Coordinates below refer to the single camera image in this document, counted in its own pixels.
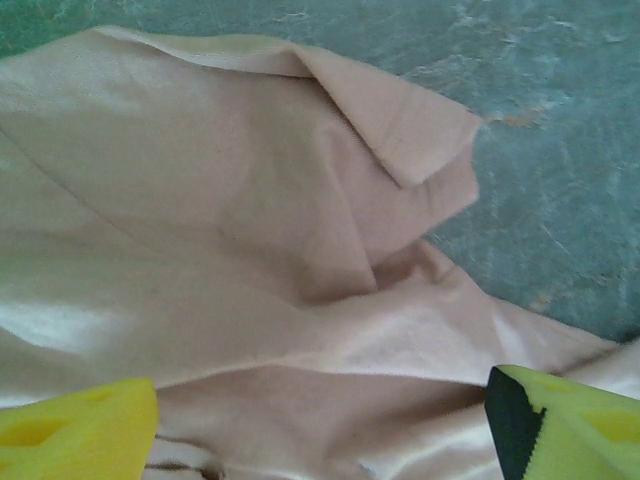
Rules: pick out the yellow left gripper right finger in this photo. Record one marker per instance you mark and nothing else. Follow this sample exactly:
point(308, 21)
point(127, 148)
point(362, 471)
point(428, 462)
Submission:
point(575, 430)

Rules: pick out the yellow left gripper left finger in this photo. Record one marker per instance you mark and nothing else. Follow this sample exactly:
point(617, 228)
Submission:
point(75, 430)

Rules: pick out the pink t-shirt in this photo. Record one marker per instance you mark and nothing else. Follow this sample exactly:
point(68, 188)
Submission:
point(200, 200)

